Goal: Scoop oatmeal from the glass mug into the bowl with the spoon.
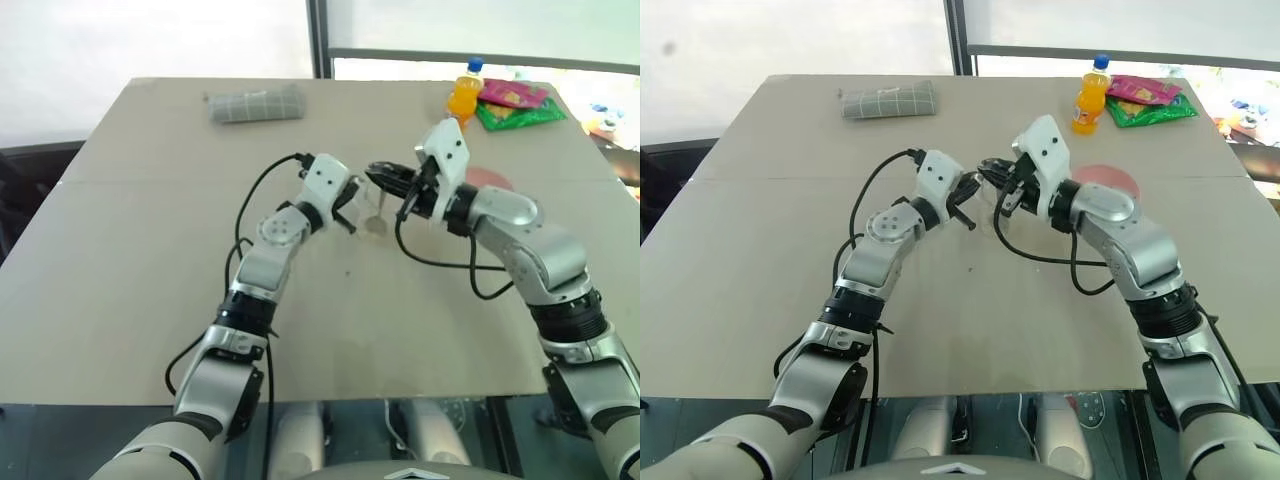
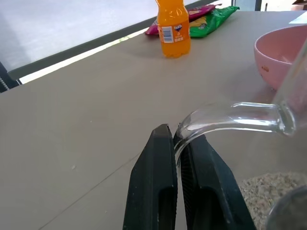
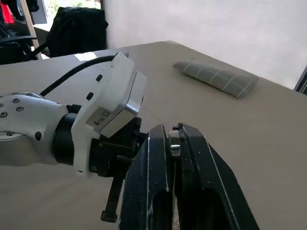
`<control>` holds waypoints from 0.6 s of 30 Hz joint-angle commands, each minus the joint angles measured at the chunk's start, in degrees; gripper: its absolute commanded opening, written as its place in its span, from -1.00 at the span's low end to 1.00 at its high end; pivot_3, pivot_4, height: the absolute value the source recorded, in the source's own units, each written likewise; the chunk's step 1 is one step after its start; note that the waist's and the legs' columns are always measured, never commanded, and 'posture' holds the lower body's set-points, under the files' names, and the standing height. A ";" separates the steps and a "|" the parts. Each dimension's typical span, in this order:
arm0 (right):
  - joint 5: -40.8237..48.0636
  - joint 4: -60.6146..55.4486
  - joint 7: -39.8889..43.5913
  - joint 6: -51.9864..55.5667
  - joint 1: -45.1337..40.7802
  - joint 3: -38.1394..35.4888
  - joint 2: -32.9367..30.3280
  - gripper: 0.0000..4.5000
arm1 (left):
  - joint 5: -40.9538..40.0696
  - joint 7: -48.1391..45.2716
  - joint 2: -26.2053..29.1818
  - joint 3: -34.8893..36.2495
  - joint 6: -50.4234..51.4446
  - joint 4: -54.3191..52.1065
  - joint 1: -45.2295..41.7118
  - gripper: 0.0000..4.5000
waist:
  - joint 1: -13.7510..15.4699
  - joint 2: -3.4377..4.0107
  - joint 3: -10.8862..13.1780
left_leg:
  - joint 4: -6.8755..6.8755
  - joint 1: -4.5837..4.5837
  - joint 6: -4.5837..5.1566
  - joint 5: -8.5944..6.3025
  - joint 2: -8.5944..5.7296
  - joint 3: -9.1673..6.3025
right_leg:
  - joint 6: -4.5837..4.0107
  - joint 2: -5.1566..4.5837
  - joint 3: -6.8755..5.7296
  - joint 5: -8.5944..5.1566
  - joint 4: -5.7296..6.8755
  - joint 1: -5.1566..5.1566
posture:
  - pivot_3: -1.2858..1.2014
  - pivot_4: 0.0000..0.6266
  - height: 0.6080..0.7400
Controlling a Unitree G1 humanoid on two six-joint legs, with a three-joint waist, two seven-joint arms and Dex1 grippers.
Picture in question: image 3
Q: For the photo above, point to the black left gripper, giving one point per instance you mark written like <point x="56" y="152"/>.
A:
<point x="112" y="153"/>

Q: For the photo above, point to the black office chair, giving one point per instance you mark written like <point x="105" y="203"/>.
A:
<point x="14" y="48"/>

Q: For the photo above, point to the dark striped panel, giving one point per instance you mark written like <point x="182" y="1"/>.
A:
<point x="301" y="80"/>

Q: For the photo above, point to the black bag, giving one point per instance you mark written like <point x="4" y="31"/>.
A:
<point x="76" y="31"/>

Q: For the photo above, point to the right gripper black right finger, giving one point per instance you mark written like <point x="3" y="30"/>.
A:
<point x="206" y="187"/>

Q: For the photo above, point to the white tape label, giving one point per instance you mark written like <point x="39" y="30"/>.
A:
<point x="84" y="56"/>

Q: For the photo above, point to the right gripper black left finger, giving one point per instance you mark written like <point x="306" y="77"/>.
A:
<point x="144" y="191"/>

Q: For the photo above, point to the light wooden post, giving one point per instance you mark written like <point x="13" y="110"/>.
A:
<point x="31" y="26"/>

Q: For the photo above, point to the grey checked folded cloth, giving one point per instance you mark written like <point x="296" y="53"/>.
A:
<point x="216" y="77"/>

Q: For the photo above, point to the red cloth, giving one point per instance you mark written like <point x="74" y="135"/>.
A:
<point x="7" y="13"/>

